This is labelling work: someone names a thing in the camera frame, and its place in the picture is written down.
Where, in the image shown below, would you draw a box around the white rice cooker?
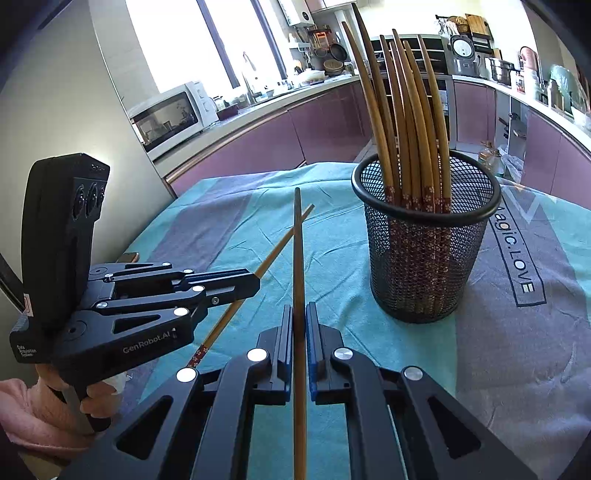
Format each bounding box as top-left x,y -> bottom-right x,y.
448,32 -> 484,78

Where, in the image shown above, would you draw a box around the stainless steel pot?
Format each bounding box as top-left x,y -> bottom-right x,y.
488,56 -> 516,87

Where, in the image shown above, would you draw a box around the pink kettle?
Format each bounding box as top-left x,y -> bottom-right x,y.
518,45 -> 542,94

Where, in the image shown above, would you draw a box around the wooden cutting boards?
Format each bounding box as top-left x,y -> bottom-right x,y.
463,13 -> 491,37

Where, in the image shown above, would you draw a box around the bunch of wooden chopsticks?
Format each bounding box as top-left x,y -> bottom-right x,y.
341,3 -> 456,319

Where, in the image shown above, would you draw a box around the teal food cover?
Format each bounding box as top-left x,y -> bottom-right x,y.
549,64 -> 591,126

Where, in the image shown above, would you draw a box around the person's left hand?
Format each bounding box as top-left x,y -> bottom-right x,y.
42,364 -> 125,432

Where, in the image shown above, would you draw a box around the black built-in oven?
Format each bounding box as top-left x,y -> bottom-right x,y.
369,76 -> 455,140

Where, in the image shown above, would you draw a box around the teal and grey tablecloth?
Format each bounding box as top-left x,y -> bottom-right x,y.
110,161 -> 591,480

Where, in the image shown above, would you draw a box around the person's left forearm pink sleeve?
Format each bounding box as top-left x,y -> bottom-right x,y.
0,378 -> 95,462

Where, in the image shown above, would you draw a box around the white wall water heater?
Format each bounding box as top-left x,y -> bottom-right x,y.
290,0 -> 315,27

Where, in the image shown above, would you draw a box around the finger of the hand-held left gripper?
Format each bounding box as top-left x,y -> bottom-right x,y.
90,261 -> 262,299
93,285 -> 245,320

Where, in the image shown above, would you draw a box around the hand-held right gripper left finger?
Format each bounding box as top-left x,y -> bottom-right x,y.
58,304 -> 294,480

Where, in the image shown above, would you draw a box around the purple lower kitchen cabinets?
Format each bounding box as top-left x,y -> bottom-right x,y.
163,80 -> 376,198
451,78 -> 591,206

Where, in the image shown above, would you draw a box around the red-tipped wooden chopstick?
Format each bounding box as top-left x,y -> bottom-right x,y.
187,204 -> 316,370
293,187 -> 308,480

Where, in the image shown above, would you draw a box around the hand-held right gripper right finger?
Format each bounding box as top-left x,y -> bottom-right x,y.
305,302 -> 539,480

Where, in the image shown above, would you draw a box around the chrome kitchen faucet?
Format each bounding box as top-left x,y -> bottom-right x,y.
241,51 -> 262,106

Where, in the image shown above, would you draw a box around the black mesh utensil holder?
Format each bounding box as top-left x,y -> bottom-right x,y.
350,148 -> 502,324

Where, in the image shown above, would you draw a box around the white microwave oven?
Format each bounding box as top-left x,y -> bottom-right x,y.
128,81 -> 221,163

